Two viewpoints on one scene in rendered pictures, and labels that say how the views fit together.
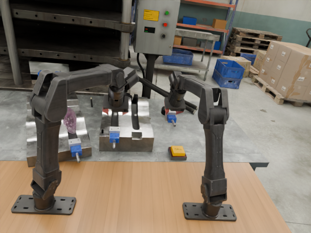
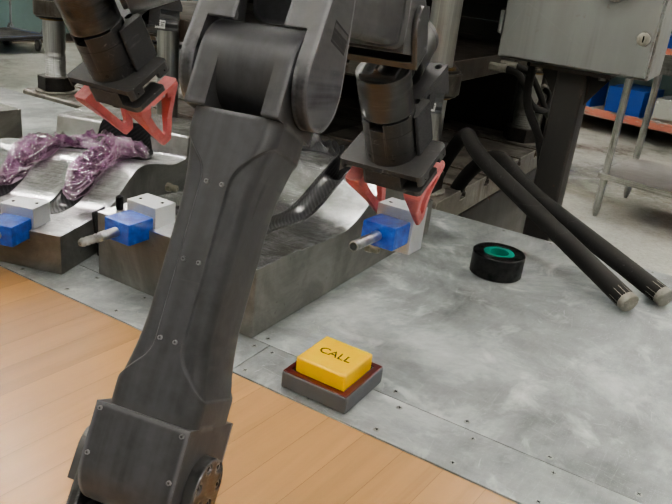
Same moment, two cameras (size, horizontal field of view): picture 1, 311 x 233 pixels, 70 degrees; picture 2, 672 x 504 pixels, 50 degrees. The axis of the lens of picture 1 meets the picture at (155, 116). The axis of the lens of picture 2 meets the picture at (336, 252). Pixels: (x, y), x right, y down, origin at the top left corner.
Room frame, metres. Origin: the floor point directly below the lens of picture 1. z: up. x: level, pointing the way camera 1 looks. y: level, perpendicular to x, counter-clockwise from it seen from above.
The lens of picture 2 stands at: (0.39, -0.57, 1.23)
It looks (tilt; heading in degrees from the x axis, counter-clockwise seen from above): 22 degrees down; 41
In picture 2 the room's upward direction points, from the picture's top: 6 degrees clockwise
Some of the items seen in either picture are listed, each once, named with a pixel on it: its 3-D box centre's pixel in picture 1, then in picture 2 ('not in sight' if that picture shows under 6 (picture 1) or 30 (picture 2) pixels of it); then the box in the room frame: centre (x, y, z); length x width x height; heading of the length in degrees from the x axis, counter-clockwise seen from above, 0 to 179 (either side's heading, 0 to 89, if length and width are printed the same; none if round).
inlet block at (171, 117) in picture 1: (171, 119); (381, 233); (1.01, -0.09, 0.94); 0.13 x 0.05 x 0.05; 12
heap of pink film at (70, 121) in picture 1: (57, 114); (82, 148); (0.95, 0.49, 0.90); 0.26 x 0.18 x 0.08; 29
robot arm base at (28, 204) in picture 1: (44, 198); not in sight; (0.51, 0.34, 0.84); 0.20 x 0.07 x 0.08; 97
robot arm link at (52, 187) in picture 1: (44, 182); not in sight; (0.52, 0.34, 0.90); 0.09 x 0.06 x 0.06; 57
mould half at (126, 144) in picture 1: (126, 114); (288, 209); (1.11, 0.17, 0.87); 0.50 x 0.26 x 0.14; 12
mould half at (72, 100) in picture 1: (56, 121); (80, 172); (0.95, 0.50, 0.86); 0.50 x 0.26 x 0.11; 29
